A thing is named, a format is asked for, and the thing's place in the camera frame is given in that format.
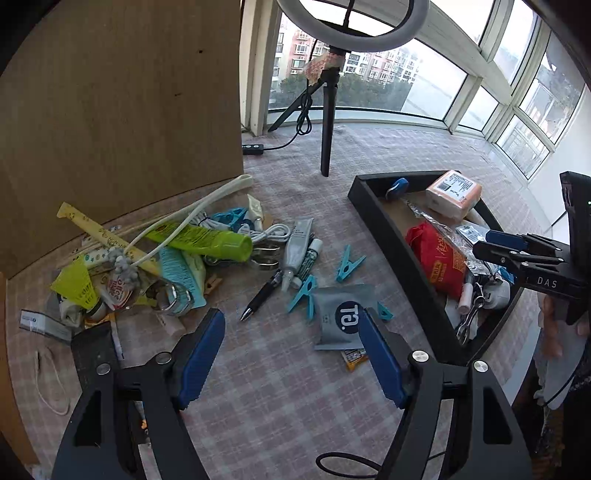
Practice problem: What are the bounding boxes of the white coiled cable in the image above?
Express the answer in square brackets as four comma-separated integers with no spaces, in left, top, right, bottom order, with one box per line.
[203,220,297,246]

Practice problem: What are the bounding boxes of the white printed sachet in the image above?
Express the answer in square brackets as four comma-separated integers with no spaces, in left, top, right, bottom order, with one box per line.
[455,224,486,246]

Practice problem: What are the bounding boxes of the grey bead massager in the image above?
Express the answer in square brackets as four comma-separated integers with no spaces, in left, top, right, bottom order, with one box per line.
[106,246,140,288]

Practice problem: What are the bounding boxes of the black foil packet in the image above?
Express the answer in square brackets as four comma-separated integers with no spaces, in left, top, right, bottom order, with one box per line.
[69,320,126,394]

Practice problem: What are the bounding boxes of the metal tongs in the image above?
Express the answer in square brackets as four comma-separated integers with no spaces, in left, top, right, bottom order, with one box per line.
[152,244,283,320]

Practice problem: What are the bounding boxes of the black cable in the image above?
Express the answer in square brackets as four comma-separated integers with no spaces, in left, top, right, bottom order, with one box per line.
[316,449,385,479]

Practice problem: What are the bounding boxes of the orange snack packet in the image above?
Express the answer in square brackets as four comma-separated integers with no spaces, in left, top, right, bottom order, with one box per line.
[340,348,371,373]

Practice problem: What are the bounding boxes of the blue-handled scissors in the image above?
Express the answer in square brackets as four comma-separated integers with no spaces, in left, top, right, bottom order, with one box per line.
[385,177,467,245]

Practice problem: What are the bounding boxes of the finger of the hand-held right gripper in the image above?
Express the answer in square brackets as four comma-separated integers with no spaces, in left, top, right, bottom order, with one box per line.
[485,229,563,255]
[472,240,561,278]

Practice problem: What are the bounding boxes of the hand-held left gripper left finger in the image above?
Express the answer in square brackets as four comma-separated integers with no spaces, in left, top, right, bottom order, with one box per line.
[51,307,227,480]

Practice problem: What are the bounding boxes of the white ring light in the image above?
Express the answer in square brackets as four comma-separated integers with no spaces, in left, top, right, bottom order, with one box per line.
[276,0,433,53]

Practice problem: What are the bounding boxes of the red white coffee sachet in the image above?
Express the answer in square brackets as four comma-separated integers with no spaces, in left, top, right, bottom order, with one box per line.
[99,272,140,311]

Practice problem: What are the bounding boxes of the ring light on tripod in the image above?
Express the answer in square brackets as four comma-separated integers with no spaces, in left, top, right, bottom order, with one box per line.
[240,0,591,222]

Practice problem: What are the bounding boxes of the green tube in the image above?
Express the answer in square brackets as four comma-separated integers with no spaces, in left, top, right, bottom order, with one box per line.
[145,220,254,264]

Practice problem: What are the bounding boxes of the black tray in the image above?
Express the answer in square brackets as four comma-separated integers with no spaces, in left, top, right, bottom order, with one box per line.
[347,170,526,366]

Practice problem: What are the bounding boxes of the white shoehorn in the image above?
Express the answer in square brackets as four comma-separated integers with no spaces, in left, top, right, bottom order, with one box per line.
[131,174,254,267]

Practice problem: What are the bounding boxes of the person's right hand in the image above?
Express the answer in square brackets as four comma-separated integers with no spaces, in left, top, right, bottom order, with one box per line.
[538,295,566,360]

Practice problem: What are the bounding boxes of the red snack packet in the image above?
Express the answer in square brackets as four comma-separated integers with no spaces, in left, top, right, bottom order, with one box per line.
[405,222,468,302]

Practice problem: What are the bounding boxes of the grey foil sachet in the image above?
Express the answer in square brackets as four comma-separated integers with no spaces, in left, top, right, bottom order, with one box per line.
[312,283,378,352]

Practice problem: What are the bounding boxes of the large wooden board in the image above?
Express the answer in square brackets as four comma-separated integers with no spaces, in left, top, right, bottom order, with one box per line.
[0,0,246,278]

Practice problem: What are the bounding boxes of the yellow-green shuttlecock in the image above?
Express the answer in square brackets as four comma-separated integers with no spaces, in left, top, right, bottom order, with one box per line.
[49,256,99,311]

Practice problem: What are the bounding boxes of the black pen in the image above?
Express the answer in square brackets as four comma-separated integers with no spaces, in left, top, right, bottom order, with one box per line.
[238,270,284,323]

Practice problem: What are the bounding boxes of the yellow paper stick packet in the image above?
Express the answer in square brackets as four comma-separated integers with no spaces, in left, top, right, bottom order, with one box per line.
[56,201,161,278]

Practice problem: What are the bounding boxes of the black tripod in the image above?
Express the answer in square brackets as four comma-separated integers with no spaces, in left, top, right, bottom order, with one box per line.
[268,51,348,179]

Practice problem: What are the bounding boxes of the short white cable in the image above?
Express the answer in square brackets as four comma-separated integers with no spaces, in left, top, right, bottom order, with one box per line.
[35,348,73,417]

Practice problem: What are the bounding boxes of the rolled grey sock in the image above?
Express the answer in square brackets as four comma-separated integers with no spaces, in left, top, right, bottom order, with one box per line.
[59,299,94,326]

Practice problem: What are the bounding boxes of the grey labelled sachet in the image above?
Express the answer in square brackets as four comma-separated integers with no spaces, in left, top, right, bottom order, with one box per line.
[19,309,75,343]

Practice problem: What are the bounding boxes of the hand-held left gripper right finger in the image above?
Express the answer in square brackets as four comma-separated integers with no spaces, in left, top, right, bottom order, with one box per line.
[357,307,534,480]

